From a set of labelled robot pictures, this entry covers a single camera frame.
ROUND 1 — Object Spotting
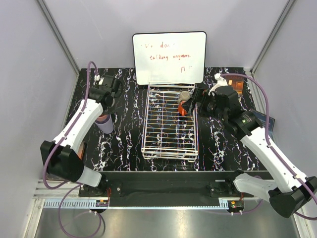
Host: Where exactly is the tale of two cities book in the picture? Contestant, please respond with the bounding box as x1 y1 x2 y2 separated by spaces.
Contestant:
77 141 87 160

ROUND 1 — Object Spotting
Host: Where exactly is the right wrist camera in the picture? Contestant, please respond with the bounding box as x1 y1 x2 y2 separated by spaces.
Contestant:
208 73 228 96

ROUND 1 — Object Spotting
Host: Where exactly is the pink plastic cup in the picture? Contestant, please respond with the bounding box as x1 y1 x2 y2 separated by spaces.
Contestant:
96 115 110 124

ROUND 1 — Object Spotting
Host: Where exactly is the white cable duct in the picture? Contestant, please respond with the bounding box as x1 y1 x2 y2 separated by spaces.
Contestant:
44 199 108 209

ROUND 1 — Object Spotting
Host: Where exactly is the orange ceramic mug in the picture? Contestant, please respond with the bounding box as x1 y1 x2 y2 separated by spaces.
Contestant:
178 101 189 117

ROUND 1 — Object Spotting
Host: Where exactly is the beige ceramic mug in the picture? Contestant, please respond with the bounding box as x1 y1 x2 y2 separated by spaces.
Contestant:
178 91 191 103

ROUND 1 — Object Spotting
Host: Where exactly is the white whiteboard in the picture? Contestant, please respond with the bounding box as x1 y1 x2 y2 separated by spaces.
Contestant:
132 31 207 85

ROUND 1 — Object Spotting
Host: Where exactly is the black marble mat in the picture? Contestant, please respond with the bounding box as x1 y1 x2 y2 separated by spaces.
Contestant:
60 66 275 172

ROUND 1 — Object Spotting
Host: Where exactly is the white wire dish rack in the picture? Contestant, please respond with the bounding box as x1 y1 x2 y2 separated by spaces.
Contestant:
141 84 199 162

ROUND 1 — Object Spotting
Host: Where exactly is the orange cover book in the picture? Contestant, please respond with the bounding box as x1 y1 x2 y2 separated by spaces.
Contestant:
224 75 244 97

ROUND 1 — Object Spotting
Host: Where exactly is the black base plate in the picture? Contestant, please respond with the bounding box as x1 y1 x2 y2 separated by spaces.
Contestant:
78 171 255 208

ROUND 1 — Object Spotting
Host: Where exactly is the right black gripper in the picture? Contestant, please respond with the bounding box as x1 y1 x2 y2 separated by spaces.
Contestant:
181 87 227 122

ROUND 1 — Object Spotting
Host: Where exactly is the blue cover book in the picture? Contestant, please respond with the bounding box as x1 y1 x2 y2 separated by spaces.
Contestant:
252 110 276 136

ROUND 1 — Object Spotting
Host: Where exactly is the purple plastic cup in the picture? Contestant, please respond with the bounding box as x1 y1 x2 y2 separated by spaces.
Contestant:
95 115 113 134

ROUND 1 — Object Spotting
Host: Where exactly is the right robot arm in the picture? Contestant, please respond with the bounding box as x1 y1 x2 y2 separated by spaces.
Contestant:
178 86 317 218

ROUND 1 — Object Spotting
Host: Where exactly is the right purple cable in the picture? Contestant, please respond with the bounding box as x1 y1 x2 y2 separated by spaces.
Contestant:
219 73 317 221

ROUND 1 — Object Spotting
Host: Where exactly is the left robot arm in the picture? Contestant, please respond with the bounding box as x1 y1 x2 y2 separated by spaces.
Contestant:
40 75 123 196

